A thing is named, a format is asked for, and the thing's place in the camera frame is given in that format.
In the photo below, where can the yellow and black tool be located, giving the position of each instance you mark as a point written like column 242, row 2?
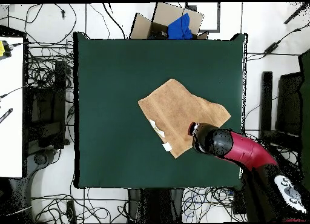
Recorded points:
column 2, row 48

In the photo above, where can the black upright post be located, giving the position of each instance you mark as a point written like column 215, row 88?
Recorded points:
column 266, row 107

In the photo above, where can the black slanted bar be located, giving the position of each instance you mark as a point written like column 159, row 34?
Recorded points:
column 296, row 13

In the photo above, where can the black computer tower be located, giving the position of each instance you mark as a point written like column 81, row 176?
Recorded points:
column 46, row 105

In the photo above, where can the black power adapter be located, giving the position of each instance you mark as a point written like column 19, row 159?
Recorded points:
column 271, row 47

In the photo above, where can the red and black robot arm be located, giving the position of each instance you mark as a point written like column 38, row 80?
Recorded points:
column 242, row 149

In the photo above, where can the white desk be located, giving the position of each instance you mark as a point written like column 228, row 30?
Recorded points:
column 11, row 112

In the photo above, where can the black square frame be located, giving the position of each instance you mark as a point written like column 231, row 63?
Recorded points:
column 218, row 18

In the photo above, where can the blue cloth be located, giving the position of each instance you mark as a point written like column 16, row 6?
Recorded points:
column 180, row 27

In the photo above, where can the tan terry towel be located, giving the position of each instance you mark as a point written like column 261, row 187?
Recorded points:
column 174, row 107

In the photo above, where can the dark green table cloth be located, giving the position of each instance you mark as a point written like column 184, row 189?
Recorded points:
column 109, row 88

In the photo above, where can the brown cardboard box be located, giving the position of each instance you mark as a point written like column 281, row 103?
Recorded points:
column 164, row 15

